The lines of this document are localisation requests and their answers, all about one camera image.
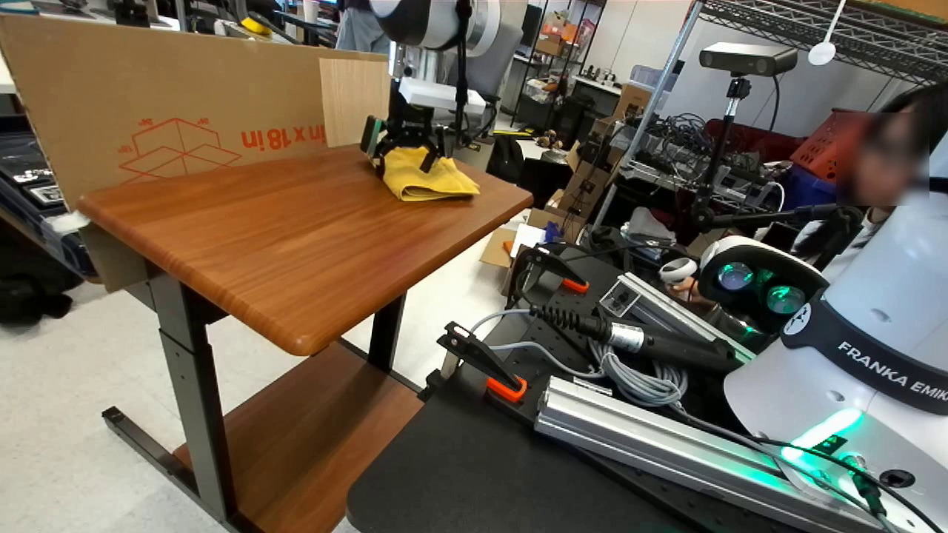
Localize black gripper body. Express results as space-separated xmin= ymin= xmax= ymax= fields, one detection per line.
xmin=385 ymin=105 xmax=443 ymax=153

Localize black equipment pile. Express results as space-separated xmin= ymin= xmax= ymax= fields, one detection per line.
xmin=0 ymin=127 xmax=95 ymax=325

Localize black metal table frame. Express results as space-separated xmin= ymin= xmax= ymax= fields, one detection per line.
xmin=101 ymin=269 xmax=408 ymax=533

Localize red plastic crate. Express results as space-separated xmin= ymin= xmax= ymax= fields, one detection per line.
xmin=787 ymin=115 xmax=840 ymax=183

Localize grey office chair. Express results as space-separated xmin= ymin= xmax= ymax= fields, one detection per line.
xmin=462 ymin=17 xmax=523 ymax=131

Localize wooden lower table shelf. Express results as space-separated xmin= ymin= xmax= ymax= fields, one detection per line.
xmin=171 ymin=338 xmax=427 ymax=533

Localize black camera on tripod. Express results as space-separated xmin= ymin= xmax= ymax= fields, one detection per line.
xmin=689 ymin=38 xmax=799 ymax=230

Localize long aluminium extrusion rail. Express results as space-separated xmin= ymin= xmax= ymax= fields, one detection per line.
xmin=529 ymin=373 xmax=887 ymax=533

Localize metal wire shelf rack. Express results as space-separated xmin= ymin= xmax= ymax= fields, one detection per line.
xmin=590 ymin=0 xmax=948 ymax=230

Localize person with blurred face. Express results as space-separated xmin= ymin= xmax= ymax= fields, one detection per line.
xmin=833 ymin=85 xmax=948 ymax=207

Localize yellow cloth towel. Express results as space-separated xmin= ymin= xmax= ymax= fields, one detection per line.
xmin=375 ymin=144 xmax=482 ymax=207

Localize stereo camera green lenses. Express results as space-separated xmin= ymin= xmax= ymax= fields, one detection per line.
xmin=695 ymin=235 xmax=830 ymax=344

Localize short aluminium extrusion piece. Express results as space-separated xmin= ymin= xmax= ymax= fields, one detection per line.
xmin=596 ymin=273 xmax=757 ymax=365

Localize white tape roll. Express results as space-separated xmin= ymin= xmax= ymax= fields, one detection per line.
xmin=658 ymin=256 xmax=698 ymax=291

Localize black clamp orange handle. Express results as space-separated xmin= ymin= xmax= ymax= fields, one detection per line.
xmin=510 ymin=244 xmax=596 ymax=303
xmin=436 ymin=319 xmax=532 ymax=410

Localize stacked brown cardboard boxes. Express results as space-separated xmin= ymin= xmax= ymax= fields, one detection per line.
xmin=563 ymin=82 xmax=658 ymax=223

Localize large flat cardboard box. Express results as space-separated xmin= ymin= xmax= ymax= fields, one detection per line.
xmin=0 ymin=11 xmax=394 ymax=210

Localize grey coiled cable bundle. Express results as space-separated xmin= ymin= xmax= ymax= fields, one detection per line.
xmin=590 ymin=344 xmax=695 ymax=410

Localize black cable connector plug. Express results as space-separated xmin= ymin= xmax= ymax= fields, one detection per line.
xmin=527 ymin=300 xmax=744 ymax=373

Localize person in blue jeans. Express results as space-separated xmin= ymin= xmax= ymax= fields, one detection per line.
xmin=333 ymin=4 xmax=391 ymax=56

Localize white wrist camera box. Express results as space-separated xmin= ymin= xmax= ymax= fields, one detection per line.
xmin=396 ymin=76 xmax=487 ymax=115

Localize white hanging round lamp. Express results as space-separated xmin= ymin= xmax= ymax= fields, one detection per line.
xmin=806 ymin=0 xmax=850 ymax=72

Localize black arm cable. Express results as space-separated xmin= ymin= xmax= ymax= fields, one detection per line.
xmin=449 ymin=0 xmax=474 ymax=150

